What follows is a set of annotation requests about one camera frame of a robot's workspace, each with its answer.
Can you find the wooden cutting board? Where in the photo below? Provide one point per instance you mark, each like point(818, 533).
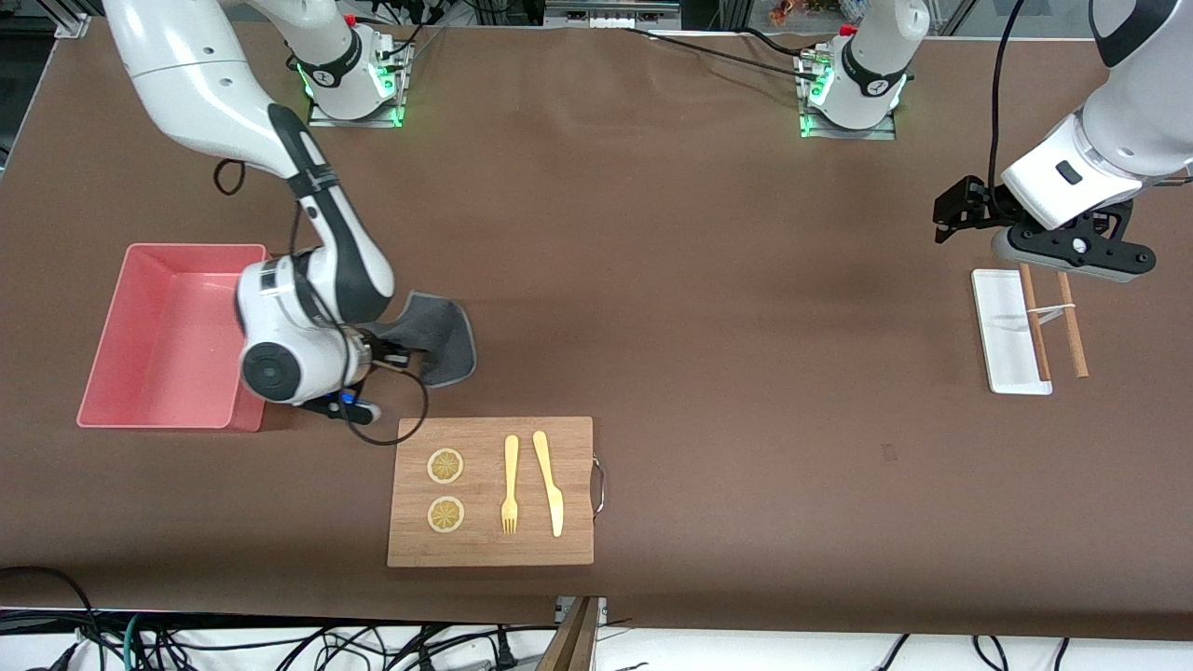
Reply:
point(485, 550)

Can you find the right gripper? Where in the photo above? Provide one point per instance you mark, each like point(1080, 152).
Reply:
point(380, 353)

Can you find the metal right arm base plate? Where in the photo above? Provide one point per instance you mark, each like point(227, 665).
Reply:
point(354, 122)

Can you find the brown wooden post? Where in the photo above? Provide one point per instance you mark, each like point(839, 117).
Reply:
point(573, 643)

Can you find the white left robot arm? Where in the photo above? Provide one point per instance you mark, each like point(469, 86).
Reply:
point(1146, 112)

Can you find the yellow lemon slice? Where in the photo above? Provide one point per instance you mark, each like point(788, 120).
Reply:
point(445, 514)
point(445, 466)

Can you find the yellow plastic knife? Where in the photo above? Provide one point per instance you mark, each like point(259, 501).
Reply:
point(556, 513)

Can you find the yellow plastic fork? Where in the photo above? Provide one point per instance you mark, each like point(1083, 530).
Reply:
point(511, 466)

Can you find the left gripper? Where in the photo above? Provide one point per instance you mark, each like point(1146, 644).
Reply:
point(985, 204)

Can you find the pink plastic bin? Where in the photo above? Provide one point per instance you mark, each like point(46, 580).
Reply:
point(158, 335)

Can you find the white rack tray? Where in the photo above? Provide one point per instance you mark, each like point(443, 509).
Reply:
point(1002, 326)

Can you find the grey power strip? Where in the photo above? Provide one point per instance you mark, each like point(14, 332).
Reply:
point(606, 14)

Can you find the red and grey cloth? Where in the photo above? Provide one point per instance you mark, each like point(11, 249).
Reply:
point(438, 335)

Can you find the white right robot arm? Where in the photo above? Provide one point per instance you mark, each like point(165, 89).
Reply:
point(186, 75)

